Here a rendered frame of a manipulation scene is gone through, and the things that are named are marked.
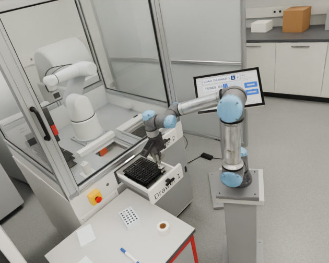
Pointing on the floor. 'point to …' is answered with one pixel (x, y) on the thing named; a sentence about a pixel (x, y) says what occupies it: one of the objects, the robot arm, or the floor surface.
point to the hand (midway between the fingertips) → (157, 163)
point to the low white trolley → (130, 236)
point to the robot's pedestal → (243, 229)
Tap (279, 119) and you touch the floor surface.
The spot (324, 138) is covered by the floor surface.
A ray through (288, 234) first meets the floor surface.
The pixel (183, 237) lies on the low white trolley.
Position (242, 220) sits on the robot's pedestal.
